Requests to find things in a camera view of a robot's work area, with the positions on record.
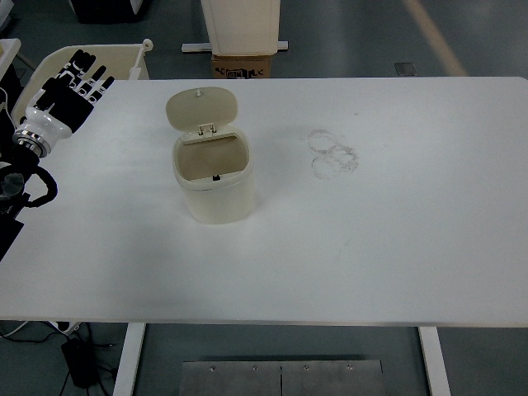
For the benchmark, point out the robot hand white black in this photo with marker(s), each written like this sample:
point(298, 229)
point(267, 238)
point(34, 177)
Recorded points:
point(62, 105)

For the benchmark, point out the small cream trash bin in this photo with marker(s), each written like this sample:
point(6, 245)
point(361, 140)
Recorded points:
point(218, 202)

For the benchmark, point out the tall cream bin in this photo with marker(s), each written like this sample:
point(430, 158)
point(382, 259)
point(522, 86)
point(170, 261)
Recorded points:
point(241, 24)

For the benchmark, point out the black box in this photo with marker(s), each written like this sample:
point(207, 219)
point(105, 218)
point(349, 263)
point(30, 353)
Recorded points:
point(107, 10)

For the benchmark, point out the white floor foot bar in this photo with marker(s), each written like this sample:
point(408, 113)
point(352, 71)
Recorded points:
point(194, 47)

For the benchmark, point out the brown cardboard box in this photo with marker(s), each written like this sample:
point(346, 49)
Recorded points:
point(241, 66)

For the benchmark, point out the white power strip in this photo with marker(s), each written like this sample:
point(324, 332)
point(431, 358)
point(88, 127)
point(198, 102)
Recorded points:
point(68, 326)

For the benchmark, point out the black power adapter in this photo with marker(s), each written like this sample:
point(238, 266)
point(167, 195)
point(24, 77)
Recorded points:
point(80, 363)

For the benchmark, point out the white table leg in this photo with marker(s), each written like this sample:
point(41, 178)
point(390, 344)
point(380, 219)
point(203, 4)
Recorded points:
point(128, 359)
point(435, 363)

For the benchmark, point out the grey metal plate with screws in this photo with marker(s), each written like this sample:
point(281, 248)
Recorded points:
point(247, 379)

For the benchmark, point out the grey floor socket plate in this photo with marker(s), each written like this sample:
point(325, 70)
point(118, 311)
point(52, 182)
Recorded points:
point(405, 69)

